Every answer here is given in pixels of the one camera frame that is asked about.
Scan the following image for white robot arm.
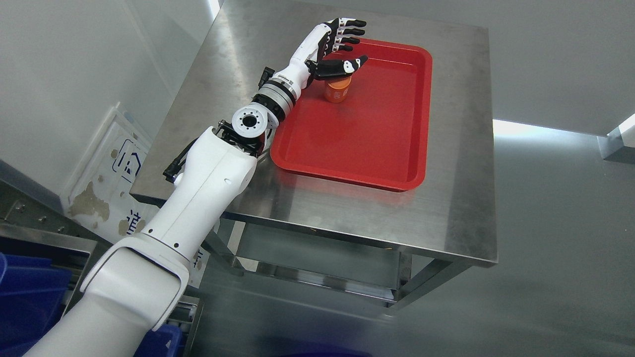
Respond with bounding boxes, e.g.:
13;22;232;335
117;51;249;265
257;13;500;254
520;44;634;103
25;17;368;357

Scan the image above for blue bin lower far left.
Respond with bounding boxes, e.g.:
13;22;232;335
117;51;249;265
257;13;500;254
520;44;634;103
0;253;72;357

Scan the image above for orange capacitor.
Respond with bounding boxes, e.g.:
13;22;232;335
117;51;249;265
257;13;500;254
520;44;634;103
323;76;352;103

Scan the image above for stainless steel desk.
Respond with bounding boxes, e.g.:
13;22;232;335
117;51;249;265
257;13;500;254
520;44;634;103
130;0;498;314

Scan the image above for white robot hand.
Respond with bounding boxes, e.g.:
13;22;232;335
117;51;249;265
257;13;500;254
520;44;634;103
277;18;368;92

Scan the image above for white floor sign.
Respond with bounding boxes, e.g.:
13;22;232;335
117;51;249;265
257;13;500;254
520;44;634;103
60;102;219;288

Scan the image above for red plastic tray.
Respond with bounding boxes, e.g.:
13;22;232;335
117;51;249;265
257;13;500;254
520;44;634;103
270;39;433;192

